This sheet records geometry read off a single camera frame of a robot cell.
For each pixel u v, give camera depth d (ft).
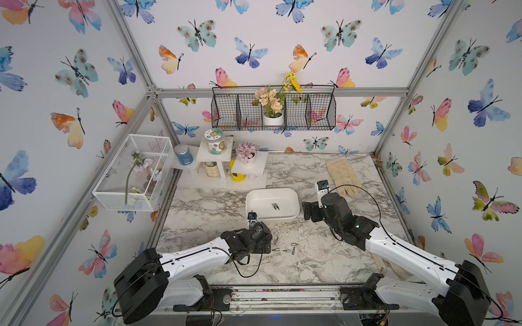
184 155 2.97
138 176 2.44
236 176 3.34
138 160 2.45
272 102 2.65
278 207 3.23
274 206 3.22
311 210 2.29
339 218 1.91
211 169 3.41
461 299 1.24
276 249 2.83
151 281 1.33
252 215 2.50
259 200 3.32
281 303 2.43
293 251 2.81
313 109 3.23
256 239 2.11
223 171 3.39
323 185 2.24
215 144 2.77
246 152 2.84
